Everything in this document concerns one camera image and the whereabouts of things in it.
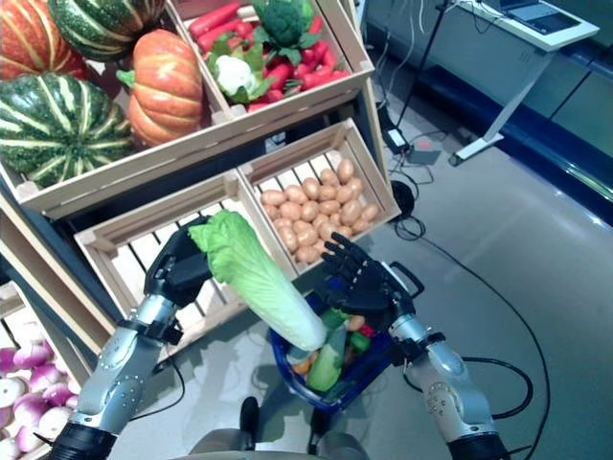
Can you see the red carrot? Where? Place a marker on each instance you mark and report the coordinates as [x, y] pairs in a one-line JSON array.
[[318, 50], [280, 74], [213, 19], [321, 79], [227, 32], [317, 24], [268, 98]]

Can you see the orange striped pumpkin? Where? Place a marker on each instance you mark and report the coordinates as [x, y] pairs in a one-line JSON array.
[[29, 38]]

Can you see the purple white onion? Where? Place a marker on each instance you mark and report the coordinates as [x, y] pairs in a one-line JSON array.
[[55, 421], [12, 390], [31, 355], [31, 409], [40, 376], [57, 393], [7, 359], [29, 438]]

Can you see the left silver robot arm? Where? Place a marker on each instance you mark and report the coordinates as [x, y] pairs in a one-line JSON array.
[[124, 364]]

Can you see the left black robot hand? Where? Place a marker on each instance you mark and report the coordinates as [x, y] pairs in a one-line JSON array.
[[179, 273]]

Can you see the green striped pumpkin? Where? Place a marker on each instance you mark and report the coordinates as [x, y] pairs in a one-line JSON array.
[[57, 129], [105, 29]]

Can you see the brown potato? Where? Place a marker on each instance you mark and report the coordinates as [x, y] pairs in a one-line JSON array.
[[289, 211], [306, 254], [355, 323], [346, 170], [355, 187], [329, 207], [310, 211], [351, 211], [370, 213], [287, 237], [295, 194], [328, 177], [310, 188], [273, 197], [306, 237]]

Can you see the black robot foot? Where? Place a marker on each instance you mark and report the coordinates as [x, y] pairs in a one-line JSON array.
[[316, 426], [249, 417]]

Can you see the white cauliflower green leaves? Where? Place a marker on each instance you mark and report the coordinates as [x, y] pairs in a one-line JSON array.
[[234, 72]]

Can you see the white desk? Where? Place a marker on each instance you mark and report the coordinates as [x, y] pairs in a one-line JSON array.
[[551, 36]]

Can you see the plain orange pumpkin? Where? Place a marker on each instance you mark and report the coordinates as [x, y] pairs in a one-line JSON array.
[[163, 86]]

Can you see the grey cabinet blue base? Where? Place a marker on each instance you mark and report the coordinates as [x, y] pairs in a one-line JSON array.
[[574, 96]]

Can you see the grey floor box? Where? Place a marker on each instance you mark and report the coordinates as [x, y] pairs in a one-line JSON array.
[[424, 157]]

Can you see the orange carrot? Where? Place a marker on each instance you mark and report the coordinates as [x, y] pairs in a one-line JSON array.
[[301, 369]]

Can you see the left black robot foot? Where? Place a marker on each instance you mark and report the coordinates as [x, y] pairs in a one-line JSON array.
[[249, 417]]

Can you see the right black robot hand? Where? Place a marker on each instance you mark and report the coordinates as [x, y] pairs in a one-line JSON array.
[[364, 287]]

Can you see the black stand pole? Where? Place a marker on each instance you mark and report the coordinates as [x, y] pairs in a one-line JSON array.
[[426, 43]]

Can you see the black power adapter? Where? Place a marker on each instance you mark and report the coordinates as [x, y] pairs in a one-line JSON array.
[[397, 138]]

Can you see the right black robot foot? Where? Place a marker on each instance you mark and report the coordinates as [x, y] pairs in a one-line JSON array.
[[316, 426]]

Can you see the blue plastic shopping basket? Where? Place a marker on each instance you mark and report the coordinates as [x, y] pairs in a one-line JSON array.
[[373, 366]]

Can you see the green broccoli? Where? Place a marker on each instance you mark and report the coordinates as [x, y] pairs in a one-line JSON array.
[[282, 21]]

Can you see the green bell pepper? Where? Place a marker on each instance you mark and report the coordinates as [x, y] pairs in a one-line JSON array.
[[357, 341]]

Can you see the wooden crate shelf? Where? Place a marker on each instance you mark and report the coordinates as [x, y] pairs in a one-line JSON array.
[[62, 249]]

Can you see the grey laptop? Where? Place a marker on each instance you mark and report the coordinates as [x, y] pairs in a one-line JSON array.
[[541, 14]]

